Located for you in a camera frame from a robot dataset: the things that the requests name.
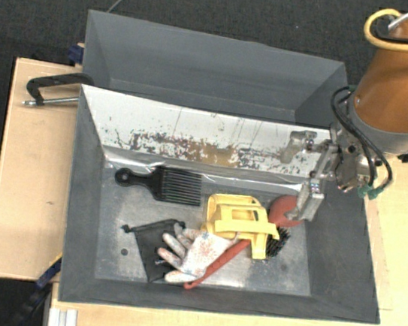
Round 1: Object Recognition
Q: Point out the yellow plastic holder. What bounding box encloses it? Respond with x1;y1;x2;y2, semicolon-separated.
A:
196;189;286;264

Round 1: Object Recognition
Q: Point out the pale brown cardboard board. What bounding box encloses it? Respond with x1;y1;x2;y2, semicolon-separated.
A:
0;55;92;288

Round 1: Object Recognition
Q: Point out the black wide-tooth comb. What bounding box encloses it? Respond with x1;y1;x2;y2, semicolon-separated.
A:
111;158;207;209

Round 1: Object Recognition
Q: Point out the grey metal bin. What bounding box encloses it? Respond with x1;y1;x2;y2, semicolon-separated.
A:
44;8;408;326

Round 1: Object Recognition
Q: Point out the black drawstring pouch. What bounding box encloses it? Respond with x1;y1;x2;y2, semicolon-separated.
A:
113;211;188;288

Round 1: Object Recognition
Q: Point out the white patterned glove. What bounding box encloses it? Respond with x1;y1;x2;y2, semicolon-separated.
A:
152;220;240;293

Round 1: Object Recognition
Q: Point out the red brush with black bristles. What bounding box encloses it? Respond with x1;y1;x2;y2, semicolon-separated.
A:
181;180;309;306

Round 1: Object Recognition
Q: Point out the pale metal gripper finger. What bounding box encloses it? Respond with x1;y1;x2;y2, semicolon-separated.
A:
292;177;328;225
279;126;319;169

